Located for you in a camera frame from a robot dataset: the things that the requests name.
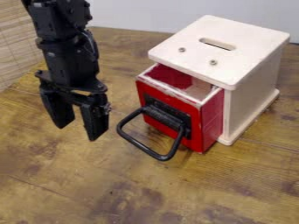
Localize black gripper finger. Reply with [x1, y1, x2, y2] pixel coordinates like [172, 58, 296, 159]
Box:
[40, 87, 75, 129]
[80, 102, 109, 141]

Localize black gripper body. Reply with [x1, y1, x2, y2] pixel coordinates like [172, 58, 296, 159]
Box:
[36, 31, 108, 104]

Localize red drawer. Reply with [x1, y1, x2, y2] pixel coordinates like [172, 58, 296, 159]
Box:
[135, 64, 224, 153]

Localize white wooden cabinet box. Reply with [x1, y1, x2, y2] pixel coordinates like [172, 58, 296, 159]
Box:
[148, 15, 290, 145]

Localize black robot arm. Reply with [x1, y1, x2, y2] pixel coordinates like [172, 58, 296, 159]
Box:
[21, 0, 109, 141]

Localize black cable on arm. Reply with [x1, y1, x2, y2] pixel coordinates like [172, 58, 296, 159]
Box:
[79, 28, 100, 60]

